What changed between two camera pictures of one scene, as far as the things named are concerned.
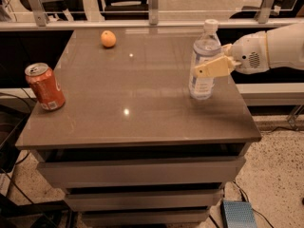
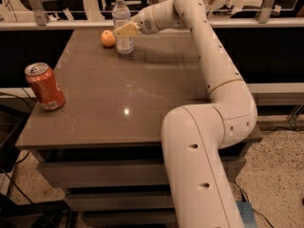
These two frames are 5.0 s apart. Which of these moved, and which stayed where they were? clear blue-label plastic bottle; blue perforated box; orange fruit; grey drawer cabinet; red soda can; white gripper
Moved: clear blue-label plastic bottle; white gripper
Stayed: blue perforated box; orange fruit; grey drawer cabinet; red soda can
